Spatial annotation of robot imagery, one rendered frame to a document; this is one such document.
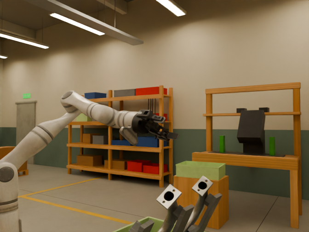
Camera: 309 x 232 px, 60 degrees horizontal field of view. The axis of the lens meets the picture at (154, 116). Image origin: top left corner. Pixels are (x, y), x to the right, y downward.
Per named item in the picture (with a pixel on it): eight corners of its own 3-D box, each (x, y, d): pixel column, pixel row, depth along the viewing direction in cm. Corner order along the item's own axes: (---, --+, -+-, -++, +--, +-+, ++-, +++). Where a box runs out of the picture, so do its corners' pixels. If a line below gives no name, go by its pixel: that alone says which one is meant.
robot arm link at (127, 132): (135, 147, 95) (124, 143, 100) (151, 121, 100) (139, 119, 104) (121, 132, 90) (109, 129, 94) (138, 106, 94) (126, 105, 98)
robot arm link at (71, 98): (99, 96, 112) (108, 111, 117) (69, 87, 131) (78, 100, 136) (83, 110, 109) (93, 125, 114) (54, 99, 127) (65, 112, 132)
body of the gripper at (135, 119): (137, 107, 95) (156, 109, 88) (149, 121, 100) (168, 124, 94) (126, 124, 92) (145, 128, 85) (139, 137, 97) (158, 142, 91)
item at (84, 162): (161, 188, 568) (161, 84, 575) (65, 174, 729) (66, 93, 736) (173, 183, 614) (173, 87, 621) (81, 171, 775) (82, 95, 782)
